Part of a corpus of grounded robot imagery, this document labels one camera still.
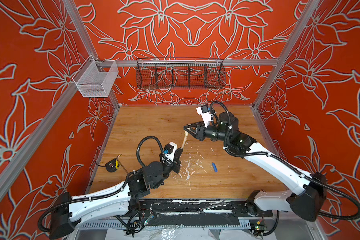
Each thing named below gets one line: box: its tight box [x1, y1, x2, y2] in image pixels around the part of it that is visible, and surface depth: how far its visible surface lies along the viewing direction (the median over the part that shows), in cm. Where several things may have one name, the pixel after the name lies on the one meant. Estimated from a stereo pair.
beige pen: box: [181, 130, 189, 149], surface depth 67 cm
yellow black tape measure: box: [105, 158, 120, 173], surface depth 87 cm
